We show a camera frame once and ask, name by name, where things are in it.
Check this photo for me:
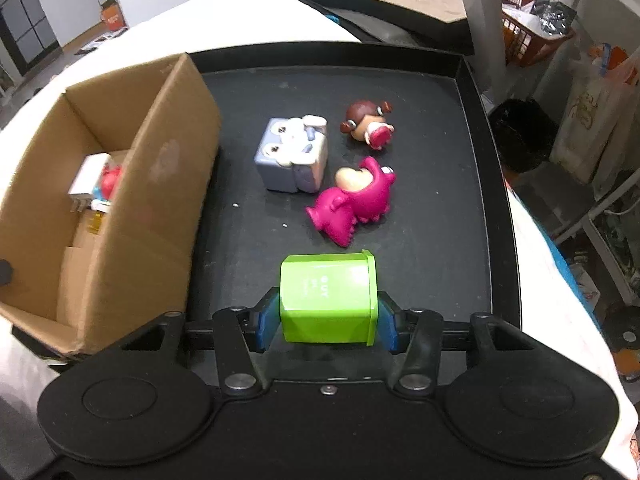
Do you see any green plastic cube container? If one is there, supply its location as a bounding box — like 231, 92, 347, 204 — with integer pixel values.
280, 249, 378, 346

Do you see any blue smurf figurine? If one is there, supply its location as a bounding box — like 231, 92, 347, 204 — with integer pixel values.
90, 165, 122, 214

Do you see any white small box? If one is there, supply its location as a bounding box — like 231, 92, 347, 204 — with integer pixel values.
67, 153, 111, 212

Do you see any pink bear figurine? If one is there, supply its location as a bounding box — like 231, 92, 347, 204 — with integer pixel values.
305, 156, 397, 247

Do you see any lavender block robot toy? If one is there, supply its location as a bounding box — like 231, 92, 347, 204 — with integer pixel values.
254, 115, 328, 194

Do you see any brown-haired doll figurine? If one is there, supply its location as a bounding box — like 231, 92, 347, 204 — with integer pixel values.
340, 100, 395, 151

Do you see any brown cardboard box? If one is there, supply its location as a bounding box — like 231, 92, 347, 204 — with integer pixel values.
1, 54, 221, 356

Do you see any black shallow tray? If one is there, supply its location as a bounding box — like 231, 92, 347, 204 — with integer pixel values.
188, 41, 522, 325

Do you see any orange carton on floor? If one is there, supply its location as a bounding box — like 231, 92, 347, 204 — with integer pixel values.
101, 2, 126, 32

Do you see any red plastic basket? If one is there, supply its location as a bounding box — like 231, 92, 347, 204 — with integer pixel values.
502, 0, 576, 67

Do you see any black framed cork tray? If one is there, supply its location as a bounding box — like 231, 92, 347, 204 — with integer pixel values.
304, 0, 474, 55

